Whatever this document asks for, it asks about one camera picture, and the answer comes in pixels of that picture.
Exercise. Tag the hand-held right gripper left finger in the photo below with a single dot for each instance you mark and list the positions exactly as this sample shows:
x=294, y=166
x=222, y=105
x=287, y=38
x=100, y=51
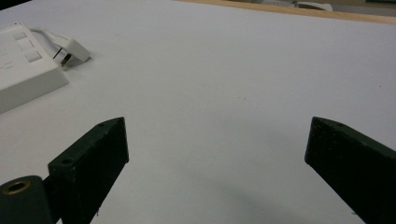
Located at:
x=93, y=161

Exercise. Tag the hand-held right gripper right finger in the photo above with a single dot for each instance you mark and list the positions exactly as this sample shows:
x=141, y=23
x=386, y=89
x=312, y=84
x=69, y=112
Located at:
x=351, y=168

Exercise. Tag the white power plug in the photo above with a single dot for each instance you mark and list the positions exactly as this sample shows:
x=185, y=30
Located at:
x=74, y=50

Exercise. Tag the white power strip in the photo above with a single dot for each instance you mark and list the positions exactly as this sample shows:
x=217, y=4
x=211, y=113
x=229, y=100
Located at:
x=21, y=68

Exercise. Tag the white object beyond table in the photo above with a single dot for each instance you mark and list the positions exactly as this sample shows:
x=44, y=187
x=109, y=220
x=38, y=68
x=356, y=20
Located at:
x=313, y=5

